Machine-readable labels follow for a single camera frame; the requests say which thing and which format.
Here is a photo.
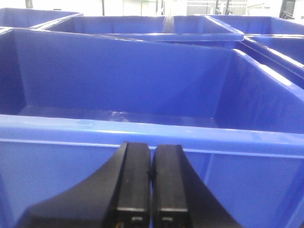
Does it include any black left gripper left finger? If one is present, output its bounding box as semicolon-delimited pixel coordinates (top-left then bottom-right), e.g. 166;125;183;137
15;142;151;228

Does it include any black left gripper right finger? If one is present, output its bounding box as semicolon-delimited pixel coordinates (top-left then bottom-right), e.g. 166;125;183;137
152;144;241;228

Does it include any large blue bin front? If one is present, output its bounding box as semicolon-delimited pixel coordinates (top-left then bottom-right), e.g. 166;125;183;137
0;28;304;228

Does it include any blue bin rear middle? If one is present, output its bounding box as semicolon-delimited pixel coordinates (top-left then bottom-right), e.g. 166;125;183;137
40;16;244;48

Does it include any blue bin rear right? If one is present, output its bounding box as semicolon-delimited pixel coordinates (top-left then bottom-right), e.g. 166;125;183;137
204;14;304;36

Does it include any blue bin rear left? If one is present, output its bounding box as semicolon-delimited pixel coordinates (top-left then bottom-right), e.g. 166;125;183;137
0;8;84;29

